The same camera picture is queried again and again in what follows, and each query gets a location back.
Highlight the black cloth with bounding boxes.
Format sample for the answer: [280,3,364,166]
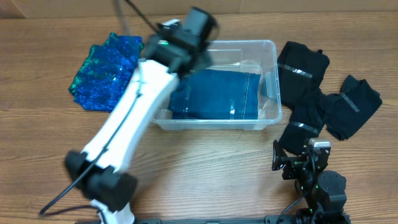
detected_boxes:
[279,88,325,155]
[277,41,330,109]
[320,75,382,141]

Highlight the blue denim jeans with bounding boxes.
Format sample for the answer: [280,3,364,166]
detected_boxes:
[168,70,261,120]

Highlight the blue green sequin cloth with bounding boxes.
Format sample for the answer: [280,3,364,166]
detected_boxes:
[68,32,144,113]

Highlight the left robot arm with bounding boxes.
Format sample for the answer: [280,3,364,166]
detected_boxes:
[65,7,218,223]

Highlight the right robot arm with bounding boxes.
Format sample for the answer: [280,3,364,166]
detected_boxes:
[266,138,351,223]

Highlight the clear plastic storage bin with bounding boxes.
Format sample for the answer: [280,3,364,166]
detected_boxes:
[153,40,282,130]

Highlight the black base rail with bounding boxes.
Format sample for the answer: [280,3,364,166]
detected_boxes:
[76,215,351,224]

